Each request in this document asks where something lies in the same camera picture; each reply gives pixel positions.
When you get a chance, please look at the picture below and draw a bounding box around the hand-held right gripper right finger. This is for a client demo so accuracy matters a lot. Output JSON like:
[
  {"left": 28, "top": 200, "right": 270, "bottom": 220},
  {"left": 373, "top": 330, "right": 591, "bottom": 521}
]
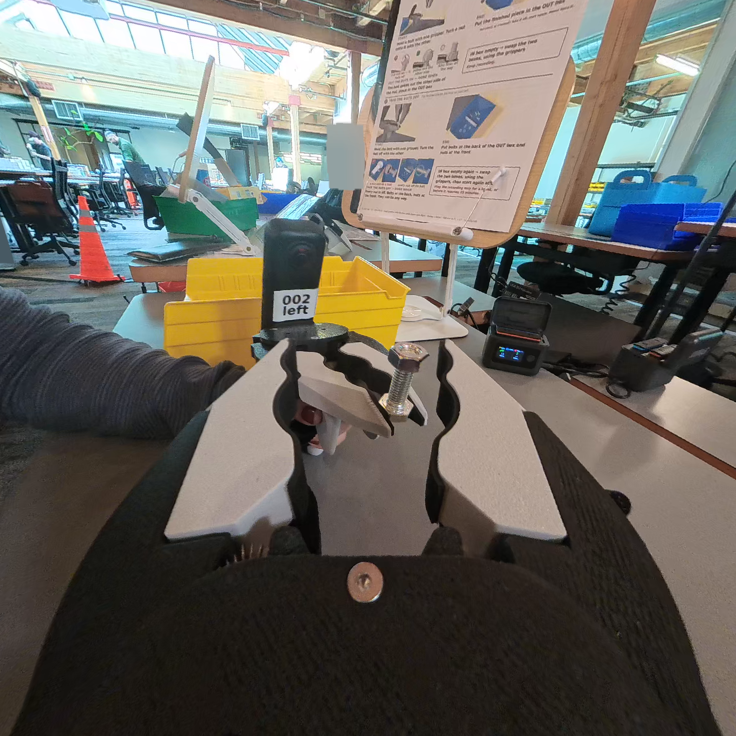
[{"left": 427, "top": 339, "right": 567, "bottom": 547}]

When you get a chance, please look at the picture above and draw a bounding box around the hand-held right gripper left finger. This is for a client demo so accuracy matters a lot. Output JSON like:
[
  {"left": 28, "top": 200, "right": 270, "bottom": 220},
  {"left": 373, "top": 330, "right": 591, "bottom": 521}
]
[{"left": 164, "top": 338, "right": 320, "bottom": 553}]

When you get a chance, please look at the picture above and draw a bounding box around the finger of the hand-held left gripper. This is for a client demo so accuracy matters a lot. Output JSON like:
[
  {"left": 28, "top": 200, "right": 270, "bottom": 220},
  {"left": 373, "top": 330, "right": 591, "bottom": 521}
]
[
  {"left": 339, "top": 340, "right": 431, "bottom": 427},
  {"left": 296, "top": 359, "right": 398, "bottom": 440}
]

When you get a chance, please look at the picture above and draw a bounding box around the silver hex nut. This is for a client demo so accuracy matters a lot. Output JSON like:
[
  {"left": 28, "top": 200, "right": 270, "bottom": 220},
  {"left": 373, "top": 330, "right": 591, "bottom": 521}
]
[{"left": 376, "top": 397, "right": 416, "bottom": 425}]

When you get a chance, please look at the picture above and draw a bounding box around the silver hex bolt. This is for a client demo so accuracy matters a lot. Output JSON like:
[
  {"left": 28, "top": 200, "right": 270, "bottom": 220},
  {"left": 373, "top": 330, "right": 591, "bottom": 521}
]
[{"left": 384, "top": 342, "right": 431, "bottom": 406}]

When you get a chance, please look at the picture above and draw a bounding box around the yellow plastic bin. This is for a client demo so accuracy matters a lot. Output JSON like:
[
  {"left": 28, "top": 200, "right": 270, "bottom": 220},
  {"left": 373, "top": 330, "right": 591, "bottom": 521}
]
[{"left": 164, "top": 256, "right": 410, "bottom": 370}]

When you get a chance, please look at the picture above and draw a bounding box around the person's left forearm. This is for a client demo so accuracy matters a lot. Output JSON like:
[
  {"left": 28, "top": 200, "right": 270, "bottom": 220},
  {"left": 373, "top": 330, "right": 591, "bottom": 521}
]
[{"left": 0, "top": 286, "right": 248, "bottom": 440}]

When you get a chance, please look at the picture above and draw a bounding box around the person's left hand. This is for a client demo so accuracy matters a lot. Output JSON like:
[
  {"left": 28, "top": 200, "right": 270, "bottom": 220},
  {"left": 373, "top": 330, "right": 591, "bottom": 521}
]
[{"left": 290, "top": 399, "right": 348, "bottom": 458}]

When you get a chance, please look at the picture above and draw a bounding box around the white board stand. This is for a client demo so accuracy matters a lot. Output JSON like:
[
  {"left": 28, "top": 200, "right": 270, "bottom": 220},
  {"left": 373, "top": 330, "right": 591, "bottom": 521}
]
[{"left": 379, "top": 230, "right": 469, "bottom": 343}]

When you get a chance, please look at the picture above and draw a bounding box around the green plastic bin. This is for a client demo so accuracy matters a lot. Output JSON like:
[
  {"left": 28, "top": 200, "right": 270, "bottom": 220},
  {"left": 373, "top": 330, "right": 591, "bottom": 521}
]
[{"left": 154, "top": 195, "right": 260, "bottom": 241}]

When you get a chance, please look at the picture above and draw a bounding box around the black folder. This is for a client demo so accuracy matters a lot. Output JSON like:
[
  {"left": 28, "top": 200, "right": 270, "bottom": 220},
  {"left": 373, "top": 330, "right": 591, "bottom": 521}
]
[{"left": 128, "top": 238, "right": 237, "bottom": 264}]

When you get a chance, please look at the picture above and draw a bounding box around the black charging case with display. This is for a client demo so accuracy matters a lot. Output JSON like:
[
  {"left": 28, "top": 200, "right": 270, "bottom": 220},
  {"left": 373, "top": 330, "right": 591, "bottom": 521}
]
[{"left": 482, "top": 296, "right": 552, "bottom": 377}]

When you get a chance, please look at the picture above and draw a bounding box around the thin wooden board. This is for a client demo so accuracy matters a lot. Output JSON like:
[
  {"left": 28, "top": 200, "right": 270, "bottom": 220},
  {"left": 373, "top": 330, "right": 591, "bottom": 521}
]
[{"left": 178, "top": 56, "right": 216, "bottom": 205}]

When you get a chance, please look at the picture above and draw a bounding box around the black battery charger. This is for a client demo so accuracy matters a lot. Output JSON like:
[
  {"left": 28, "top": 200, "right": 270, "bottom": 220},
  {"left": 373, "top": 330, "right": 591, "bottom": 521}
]
[{"left": 609, "top": 339, "right": 682, "bottom": 392}]

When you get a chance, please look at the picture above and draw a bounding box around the black office chair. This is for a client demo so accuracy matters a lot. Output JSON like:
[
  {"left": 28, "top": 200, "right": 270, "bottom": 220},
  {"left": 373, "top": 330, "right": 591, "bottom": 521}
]
[{"left": 517, "top": 259, "right": 605, "bottom": 297}]

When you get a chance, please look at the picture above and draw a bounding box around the orange traffic cone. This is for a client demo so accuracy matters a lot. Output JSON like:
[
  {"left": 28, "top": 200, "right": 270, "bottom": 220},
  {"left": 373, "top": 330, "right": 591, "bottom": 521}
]
[{"left": 69, "top": 195, "right": 124, "bottom": 286}]

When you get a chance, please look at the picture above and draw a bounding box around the paper instruction sheet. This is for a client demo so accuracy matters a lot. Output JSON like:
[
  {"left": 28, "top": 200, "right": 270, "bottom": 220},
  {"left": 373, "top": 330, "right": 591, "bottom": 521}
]
[{"left": 359, "top": 0, "right": 590, "bottom": 238}]

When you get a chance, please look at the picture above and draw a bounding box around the wood top desk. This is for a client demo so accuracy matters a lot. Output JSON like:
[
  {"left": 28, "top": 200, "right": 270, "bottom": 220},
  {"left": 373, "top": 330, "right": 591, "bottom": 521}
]
[{"left": 489, "top": 221, "right": 736, "bottom": 346}]

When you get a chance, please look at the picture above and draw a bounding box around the wooden display board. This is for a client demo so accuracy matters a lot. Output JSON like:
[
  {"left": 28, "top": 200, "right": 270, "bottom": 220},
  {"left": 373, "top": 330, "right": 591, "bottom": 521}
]
[{"left": 342, "top": 0, "right": 576, "bottom": 249}]

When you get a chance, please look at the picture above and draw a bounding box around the brown office chair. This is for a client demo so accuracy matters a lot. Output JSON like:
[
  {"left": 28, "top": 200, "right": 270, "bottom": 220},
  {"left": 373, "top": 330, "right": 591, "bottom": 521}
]
[{"left": 0, "top": 178, "right": 81, "bottom": 268}]

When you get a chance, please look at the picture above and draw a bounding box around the blue plastic bin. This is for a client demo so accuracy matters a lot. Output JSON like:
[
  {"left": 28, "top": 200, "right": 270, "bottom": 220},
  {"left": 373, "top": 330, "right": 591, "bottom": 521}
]
[{"left": 611, "top": 201, "right": 724, "bottom": 251}]

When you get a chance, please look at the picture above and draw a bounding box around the black coiled cable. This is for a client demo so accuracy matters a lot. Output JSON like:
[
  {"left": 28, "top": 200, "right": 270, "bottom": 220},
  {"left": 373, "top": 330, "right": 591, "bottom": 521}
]
[{"left": 601, "top": 270, "right": 639, "bottom": 314}]

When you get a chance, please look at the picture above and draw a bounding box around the wooden post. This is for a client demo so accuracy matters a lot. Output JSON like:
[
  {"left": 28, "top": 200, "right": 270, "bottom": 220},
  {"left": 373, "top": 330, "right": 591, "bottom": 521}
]
[{"left": 543, "top": 0, "right": 656, "bottom": 226}]

